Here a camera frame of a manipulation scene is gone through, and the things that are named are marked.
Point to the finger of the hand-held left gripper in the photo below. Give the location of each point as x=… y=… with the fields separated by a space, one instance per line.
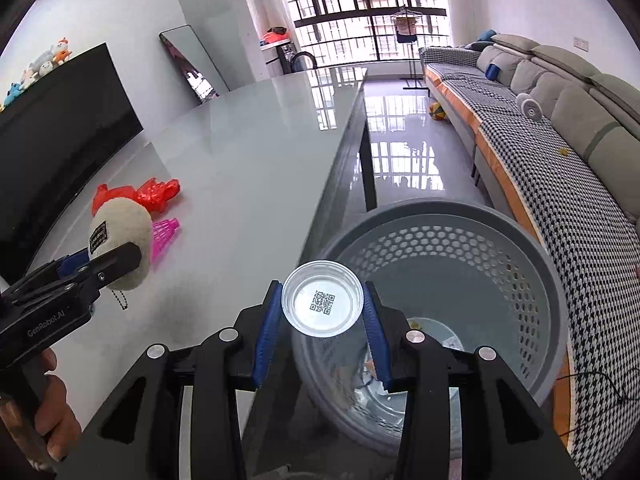
x=70 y=265
x=120 y=260

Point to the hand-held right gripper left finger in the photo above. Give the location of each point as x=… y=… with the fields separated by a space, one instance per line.
x=265 y=340

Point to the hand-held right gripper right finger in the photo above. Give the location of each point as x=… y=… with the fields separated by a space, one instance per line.
x=377 y=340

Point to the beige plush ball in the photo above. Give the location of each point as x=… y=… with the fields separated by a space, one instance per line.
x=125 y=225

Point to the white plastic lid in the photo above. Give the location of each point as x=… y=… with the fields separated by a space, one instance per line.
x=305 y=285

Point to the grey perforated plastic basket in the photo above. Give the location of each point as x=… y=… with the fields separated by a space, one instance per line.
x=500 y=270

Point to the person's left hand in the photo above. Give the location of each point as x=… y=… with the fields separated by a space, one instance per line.
x=62 y=420

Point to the pink plastic mesh cone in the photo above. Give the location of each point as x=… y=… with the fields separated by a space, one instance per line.
x=165 y=235

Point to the red plastic bag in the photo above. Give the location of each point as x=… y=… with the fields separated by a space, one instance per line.
x=155 y=192

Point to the black flat television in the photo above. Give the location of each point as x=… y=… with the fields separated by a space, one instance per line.
x=60 y=150

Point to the black table leg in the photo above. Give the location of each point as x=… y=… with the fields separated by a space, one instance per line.
x=369 y=170

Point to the blue plush toy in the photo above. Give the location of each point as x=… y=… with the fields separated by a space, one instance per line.
x=13 y=94

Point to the white plush toy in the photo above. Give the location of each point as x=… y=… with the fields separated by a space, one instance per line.
x=27 y=77

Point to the grey plush toy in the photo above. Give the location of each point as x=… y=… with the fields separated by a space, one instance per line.
x=42 y=62

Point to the leaning floor mirror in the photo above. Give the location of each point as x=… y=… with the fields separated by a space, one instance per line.
x=192 y=60

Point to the orange plush toy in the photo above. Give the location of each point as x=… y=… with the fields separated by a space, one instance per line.
x=62 y=51

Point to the houndstooth sofa cover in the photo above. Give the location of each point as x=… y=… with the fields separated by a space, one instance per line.
x=550 y=200

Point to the yellow blue ball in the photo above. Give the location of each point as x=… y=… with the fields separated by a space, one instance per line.
x=437 y=111

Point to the white balcony cabinet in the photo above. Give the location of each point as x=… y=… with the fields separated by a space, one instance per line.
x=277 y=57

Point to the black hoop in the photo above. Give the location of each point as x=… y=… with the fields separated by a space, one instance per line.
x=295 y=62

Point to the red orange bag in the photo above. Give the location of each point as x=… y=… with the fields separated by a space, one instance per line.
x=276 y=35

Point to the white round gadget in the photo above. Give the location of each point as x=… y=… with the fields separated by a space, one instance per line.
x=530 y=106

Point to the black drying stand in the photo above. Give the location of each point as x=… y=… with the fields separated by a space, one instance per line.
x=413 y=60

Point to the blue cylinder cushion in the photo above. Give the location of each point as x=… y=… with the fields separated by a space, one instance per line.
x=494 y=71

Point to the grey fabric sofa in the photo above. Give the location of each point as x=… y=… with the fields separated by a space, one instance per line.
x=575 y=110

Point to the black window grille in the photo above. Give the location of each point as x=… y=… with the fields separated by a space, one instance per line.
x=350 y=30

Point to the blue cloth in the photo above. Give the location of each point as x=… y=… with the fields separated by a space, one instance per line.
x=487 y=36

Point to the wall socket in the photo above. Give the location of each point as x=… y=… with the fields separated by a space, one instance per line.
x=582 y=43

